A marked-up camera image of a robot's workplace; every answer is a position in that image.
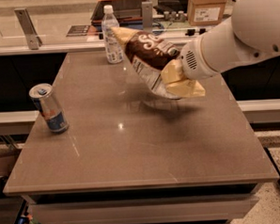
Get dark tray with orange rim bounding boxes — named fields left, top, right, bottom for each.
left=91, top=0, right=148, bottom=24

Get redbull can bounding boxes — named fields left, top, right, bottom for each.
left=29, top=83, right=70, bottom=134

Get left metal glass bracket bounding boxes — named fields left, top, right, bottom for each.
left=14, top=8, right=42, bottom=50

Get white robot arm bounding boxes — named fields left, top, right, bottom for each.
left=162, top=0, right=280, bottom=98

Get middle metal glass bracket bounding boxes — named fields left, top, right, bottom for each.
left=141, top=1, right=153, bottom=32

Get cardboard box with label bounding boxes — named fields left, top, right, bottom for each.
left=187, top=0, right=227, bottom=26

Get grey table drawer unit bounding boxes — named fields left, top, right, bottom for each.
left=28, top=194, right=258, bottom=224

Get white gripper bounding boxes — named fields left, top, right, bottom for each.
left=158, top=38, right=222, bottom=101

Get clear plastic water bottle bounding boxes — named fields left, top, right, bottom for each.
left=101, top=5, right=123, bottom=64

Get brown yellow chip bag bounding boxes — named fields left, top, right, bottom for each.
left=110, top=23, right=183, bottom=104

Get metal glass bracket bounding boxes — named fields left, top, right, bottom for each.
left=141, top=1, right=153, bottom=32
left=14, top=8, right=42, bottom=50

